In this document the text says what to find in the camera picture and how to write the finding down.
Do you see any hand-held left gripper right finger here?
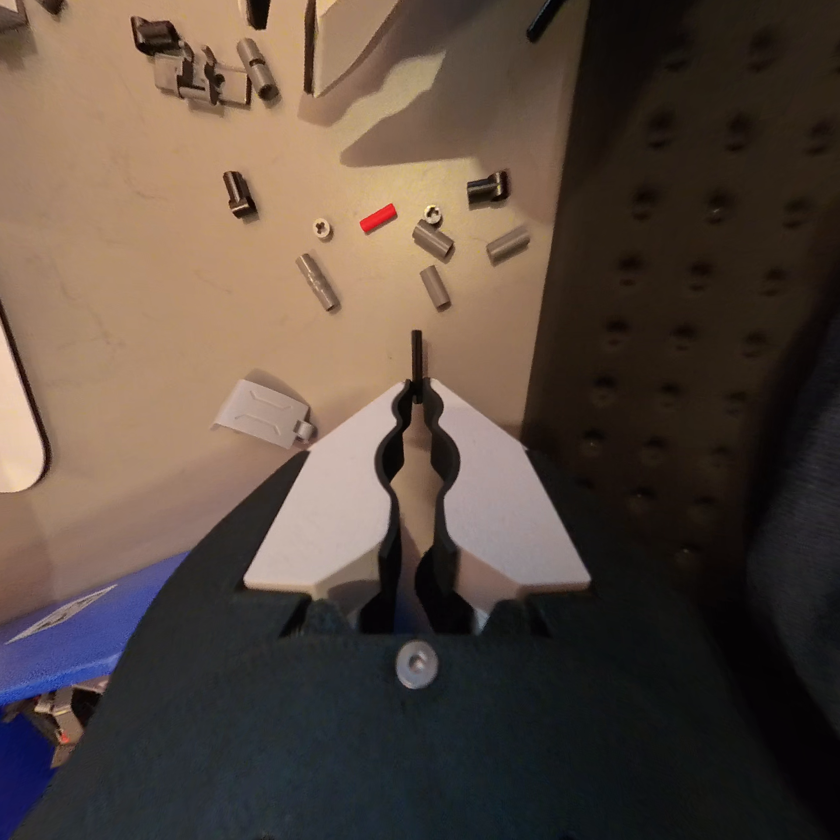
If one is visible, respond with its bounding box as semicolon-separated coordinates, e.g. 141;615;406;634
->
419;378;591;619

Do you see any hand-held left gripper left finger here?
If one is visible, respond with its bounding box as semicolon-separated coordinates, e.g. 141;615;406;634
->
243;380;412;606

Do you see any grey toy tube sleeve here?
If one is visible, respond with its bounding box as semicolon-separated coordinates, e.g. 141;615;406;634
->
412;219;455;262
486;226;531;263
420;264;452;311

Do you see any blue plastic bin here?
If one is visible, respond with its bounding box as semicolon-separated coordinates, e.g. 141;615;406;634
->
0;551;191;840

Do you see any pile of toy building parts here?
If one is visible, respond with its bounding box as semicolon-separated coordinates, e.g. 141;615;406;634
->
0;679;109;769

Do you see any grey two-part toy connector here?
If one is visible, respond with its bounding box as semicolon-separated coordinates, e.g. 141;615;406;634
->
236;38;279;101

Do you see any grey toy hinge assembly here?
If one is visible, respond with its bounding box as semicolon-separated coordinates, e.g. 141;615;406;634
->
154;41;252;109

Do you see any black toy pin connector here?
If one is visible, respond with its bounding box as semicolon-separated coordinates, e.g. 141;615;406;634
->
130;16;183;52
466;171;510;206
222;171;258;219

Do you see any grey curved toy panel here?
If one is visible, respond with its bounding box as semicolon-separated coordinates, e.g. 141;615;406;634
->
211;377;319;450

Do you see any black perforated board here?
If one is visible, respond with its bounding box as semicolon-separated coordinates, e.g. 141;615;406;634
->
521;0;840;592

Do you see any white metal stand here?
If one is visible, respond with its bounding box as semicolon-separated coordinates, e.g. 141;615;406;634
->
0;298;52;493

